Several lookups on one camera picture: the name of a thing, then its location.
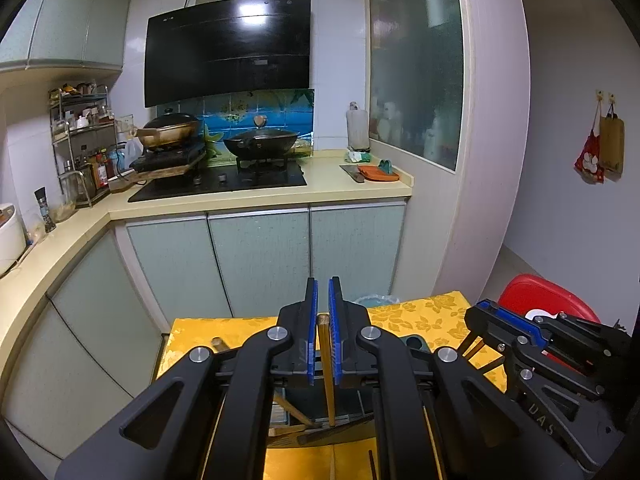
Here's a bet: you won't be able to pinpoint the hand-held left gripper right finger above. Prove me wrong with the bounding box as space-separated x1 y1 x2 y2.
327 276 586 480

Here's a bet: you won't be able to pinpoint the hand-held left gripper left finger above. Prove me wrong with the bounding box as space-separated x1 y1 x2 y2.
54 277 319 480

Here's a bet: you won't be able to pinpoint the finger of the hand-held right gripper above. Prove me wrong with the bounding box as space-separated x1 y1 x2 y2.
464 299 632 362
500 336 609 402

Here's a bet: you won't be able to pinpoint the long wooden chopstick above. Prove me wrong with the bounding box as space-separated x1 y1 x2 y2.
316 312 337 427

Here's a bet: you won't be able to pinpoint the dark green utensil holder box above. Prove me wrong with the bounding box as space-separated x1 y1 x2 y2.
267 332 432 448

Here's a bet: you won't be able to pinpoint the red plastic stool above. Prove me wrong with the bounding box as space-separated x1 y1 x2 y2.
497 274 601 326

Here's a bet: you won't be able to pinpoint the yellow floral tablecloth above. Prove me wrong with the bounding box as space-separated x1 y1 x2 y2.
155 290 508 480

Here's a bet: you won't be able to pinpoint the brown wooden chopstick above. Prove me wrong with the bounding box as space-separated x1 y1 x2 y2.
212 337 323 431

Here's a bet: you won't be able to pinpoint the grey lower kitchen cabinets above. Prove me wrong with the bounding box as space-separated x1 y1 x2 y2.
0 200 408 461

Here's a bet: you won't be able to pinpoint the orange tray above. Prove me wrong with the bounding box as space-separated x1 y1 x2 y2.
357 162 401 182

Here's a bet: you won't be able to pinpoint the beige kitchen countertop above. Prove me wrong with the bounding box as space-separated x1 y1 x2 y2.
0 149 417 356

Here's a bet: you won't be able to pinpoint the black gas cooktop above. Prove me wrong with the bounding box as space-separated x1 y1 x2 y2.
127 160 308 204

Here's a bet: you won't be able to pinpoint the red hanging cloth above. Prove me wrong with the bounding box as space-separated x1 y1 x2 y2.
574 105 607 183

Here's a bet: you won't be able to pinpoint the black wok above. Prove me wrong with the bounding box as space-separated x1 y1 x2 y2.
222 116 301 158

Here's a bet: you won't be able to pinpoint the brown hanging bag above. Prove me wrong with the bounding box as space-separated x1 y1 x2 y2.
599 102 626 177

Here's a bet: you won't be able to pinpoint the black portable stove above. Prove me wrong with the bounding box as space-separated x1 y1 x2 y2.
129 142 208 173

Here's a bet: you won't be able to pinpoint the blue picture backsplash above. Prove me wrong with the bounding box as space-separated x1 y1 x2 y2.
156 88 316 161

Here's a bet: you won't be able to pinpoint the golden frying pan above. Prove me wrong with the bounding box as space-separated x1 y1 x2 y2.
136 107 202 151

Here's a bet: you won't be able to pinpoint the white plastic jug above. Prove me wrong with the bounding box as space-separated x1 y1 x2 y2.
121 140 143 173

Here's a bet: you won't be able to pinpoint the red sauce bottle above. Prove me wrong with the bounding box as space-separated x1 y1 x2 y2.
94 152 110 191

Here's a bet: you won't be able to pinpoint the frosted glass window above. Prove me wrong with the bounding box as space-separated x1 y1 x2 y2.
367 0 465 173

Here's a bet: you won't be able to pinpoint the pepper grinder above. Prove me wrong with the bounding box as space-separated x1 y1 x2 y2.
34 187 57 233

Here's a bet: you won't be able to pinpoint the black range hood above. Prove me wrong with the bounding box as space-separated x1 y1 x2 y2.
144 0 312 108

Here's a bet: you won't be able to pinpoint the metal spice rack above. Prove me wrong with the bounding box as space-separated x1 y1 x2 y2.
48 82 118 208

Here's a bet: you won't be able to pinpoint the white rice cooker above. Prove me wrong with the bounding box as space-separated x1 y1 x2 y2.
0 202 28 278

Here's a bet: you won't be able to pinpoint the grey upper kitchen cabinet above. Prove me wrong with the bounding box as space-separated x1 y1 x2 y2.
0 0 136 73

